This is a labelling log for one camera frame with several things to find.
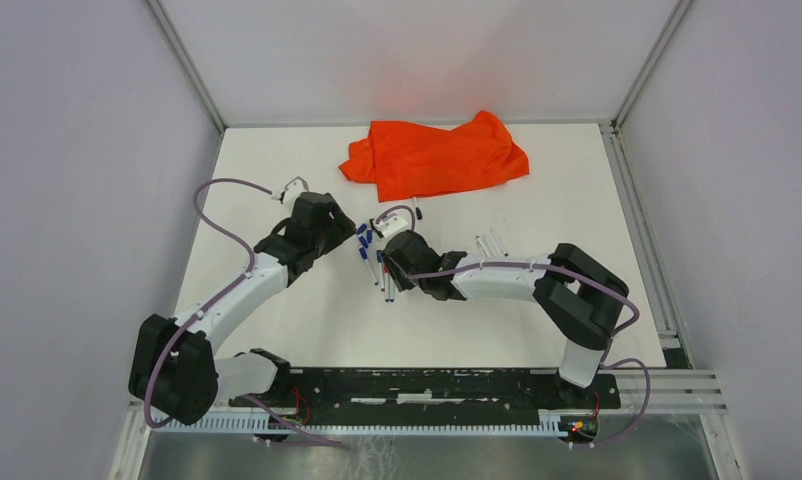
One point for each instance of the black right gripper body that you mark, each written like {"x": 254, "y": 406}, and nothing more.
{"x": 398, "y": 276}

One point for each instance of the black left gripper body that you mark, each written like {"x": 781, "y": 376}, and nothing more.
{"x": 337, "y": 230}

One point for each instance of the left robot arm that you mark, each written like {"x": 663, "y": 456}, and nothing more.
{"x": 177, "y": 372}

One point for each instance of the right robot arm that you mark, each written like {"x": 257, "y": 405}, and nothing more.
{"x": 587, "y": 303}

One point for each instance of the blue capped pen left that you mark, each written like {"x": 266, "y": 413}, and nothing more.
{"x": 385, "y": 279}

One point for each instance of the black pen near cloth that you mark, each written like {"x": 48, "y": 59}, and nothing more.
{"x": 417, "y": 209}

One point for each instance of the orange cloth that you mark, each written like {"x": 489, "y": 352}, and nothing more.
{"x": 406, "y": 160}

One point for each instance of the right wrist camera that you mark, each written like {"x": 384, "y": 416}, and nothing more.
{"x": 391, "y": 225}

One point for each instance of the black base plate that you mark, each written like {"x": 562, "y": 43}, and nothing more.
{"x": 429, "y": 414}

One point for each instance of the aluminium frame rail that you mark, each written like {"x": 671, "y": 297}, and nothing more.
{"x": 322, "y": 390}

